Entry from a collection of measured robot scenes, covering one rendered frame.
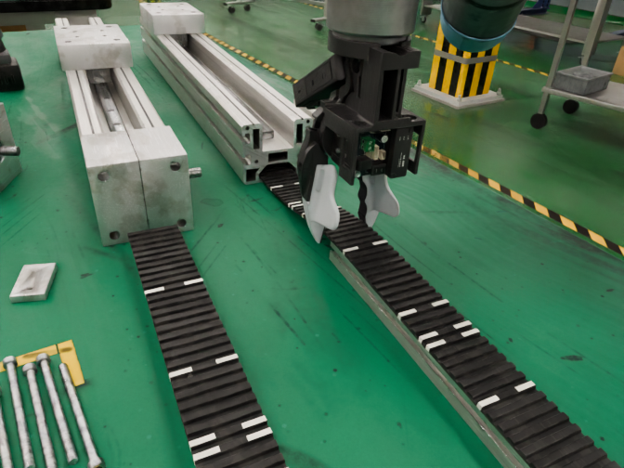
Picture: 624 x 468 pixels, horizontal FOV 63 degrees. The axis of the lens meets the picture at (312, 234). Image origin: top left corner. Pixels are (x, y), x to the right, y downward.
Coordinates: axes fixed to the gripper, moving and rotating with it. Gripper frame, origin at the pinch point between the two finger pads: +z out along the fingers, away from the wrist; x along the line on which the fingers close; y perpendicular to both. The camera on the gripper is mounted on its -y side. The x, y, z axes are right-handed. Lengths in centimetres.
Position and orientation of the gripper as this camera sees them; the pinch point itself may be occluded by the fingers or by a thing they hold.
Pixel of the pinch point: (340, 223)
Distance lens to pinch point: 55.3
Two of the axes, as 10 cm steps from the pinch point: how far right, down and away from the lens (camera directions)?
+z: -0.5, 8.5, 5.3
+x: 9.0, -1.9, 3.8
